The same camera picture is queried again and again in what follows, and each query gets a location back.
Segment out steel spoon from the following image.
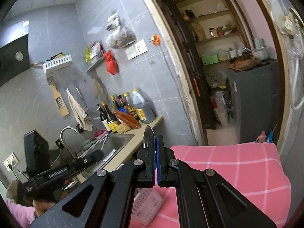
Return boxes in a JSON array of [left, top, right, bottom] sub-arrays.
[[142, 126, 155, 149]]

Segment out white perforated utensil basket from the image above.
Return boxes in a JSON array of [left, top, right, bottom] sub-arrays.
[[131, 188, 164, 225]]

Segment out left hand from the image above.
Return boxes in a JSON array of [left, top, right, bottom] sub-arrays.
[[32, 189, 69, 217]]

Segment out stainless steel sink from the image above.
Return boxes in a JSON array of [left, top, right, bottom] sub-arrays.
[[79, 134, 134, 179]]

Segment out chrome faucet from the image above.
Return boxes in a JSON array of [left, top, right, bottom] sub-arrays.
[[59, 126, 80, 159]]

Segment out orange snack bag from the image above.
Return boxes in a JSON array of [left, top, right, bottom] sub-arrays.
[[114, 110, 141, 129]]

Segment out large vinegar jug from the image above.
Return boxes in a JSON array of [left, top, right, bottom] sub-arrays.
[[132, 89, 155, 124]]

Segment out dark soy sauce bottle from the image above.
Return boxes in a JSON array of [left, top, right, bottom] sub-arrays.
[[101, 101, 120, 133]]

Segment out beige hanging cloth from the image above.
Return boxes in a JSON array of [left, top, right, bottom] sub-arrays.
[[66, 89, 93, 132]]

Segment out wooden grater board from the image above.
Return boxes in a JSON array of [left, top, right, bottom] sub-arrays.
[[50, 82, 69, 117]]

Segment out pink checked tablecloth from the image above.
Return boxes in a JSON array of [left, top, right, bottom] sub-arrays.
[[129, 142, 292, 228]]

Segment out red plastic bag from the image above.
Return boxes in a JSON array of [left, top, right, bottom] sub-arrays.
[[103, 51, 118, 75]]

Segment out green storage box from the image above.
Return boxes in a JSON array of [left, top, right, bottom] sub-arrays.
[[202, 54, 219, 65]]

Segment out grey mini fridge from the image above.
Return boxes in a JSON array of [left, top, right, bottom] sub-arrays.
[[227, 59, 280, 143]]

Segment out clear bag of dried goods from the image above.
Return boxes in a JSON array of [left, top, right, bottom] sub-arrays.
[[105, 13, 136, 49]]

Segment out white wall socket plate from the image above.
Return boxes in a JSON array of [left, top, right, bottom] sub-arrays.
[[125, 39, 148, 60]]

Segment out grey wall shelf basket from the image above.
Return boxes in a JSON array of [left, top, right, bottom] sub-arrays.
[[85, 50, 105, 72]]

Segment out orange wall hook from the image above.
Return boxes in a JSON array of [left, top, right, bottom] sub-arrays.
[[149, 34, 161, 46]]

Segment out white wall rack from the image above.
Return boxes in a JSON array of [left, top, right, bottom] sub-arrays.
[[42, 55, 72, 75]]

